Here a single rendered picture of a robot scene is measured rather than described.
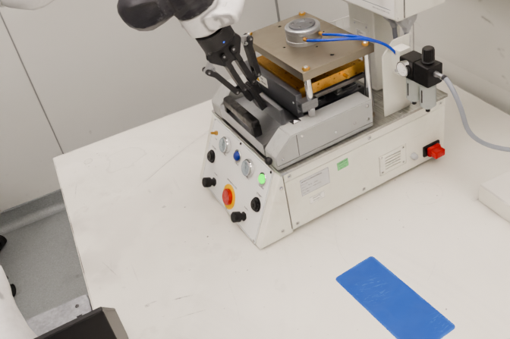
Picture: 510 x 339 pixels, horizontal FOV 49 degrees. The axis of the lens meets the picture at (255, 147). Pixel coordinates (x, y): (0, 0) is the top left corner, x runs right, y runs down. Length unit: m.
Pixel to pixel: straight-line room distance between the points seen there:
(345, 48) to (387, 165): 0.31
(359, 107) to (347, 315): 0.43
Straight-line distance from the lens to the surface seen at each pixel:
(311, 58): 1.20
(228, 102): 1.30
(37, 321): 1.33
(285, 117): 1.27
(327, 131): 1.20
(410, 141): 1.38
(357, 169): 1.30
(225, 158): 1.37
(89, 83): 2.67
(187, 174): 1.55
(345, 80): 1.26
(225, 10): 1.10
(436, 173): 1.43
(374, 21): 1.33
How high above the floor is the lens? 1.64
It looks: 34 degrees down
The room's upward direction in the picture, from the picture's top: 12 degrees counter-clockwise
